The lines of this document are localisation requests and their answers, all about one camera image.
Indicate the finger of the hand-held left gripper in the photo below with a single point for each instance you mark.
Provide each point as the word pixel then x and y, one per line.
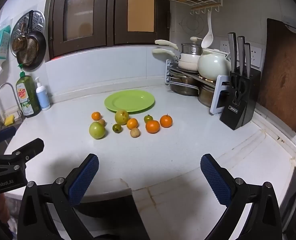
pixel 2 133
pixel 29 148

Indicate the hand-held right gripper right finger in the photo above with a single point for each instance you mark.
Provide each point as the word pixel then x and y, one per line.
pixel 216 180

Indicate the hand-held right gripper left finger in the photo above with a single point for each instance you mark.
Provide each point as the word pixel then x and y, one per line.
pixel 84 178

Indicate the large green apple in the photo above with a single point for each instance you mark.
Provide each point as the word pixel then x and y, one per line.
pixel 97 130

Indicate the small brown longan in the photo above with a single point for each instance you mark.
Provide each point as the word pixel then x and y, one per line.
pixel 102 122

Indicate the small green tangerine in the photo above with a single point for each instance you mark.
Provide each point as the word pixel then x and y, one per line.
pixel 117 128

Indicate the small orange tangerine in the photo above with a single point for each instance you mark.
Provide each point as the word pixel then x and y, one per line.
pixel 96 115

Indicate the orange tangerine with stem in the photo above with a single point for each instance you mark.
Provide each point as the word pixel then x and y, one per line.
pixel 166 121

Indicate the large orange tangerine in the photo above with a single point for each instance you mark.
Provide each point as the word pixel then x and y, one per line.
pixel 152 126

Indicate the green plate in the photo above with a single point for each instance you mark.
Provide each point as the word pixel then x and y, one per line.
pixel 129 101

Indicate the yellow sponge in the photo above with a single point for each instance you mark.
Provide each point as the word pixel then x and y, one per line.
pixel 9 120

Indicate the metal faucet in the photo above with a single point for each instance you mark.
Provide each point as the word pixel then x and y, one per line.
pixel 5 92

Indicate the green dish soap bottle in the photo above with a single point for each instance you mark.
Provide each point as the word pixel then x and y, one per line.
pixel 27 97

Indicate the white blue pump bottle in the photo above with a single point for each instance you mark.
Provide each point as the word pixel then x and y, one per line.
pixel 42 96

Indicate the yellow-green spotted apple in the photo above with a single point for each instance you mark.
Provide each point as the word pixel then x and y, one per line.
pixel 122 117

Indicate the black knife block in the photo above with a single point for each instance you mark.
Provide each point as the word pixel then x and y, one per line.
pixel 240 107

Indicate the black frying pan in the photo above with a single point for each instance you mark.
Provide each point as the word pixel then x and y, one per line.
pixel 32 52

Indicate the grey pot rack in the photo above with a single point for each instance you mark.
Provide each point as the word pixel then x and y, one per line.
pixel 219 92

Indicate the green tomato with stem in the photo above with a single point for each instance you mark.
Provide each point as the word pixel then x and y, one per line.
pixel 148 118

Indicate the small brass strainer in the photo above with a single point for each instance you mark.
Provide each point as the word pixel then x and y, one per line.
pixel 19 44

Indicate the black kitchen scissors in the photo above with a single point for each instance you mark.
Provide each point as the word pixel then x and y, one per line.
pixel 239 87

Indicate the white ceramic pot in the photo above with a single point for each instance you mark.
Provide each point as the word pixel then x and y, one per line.
pixel 213 65

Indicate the perforated metal steamer plate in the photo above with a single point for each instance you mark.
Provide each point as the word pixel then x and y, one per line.
pixel 36 21

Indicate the white saucepan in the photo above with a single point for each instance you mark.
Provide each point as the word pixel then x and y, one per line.
pixel 188 62

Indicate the brown wooden cutting board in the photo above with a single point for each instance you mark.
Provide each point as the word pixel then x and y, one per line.
pixel 283 72

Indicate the brown framed window door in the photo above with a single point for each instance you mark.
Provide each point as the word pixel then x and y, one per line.
pixel 140 10
pixel 79 15

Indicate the white ladle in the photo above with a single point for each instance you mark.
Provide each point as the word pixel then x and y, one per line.
pixel 207 38

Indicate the white wall socket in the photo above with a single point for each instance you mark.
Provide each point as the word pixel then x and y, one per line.
pixel 224 46
pixel 256 56

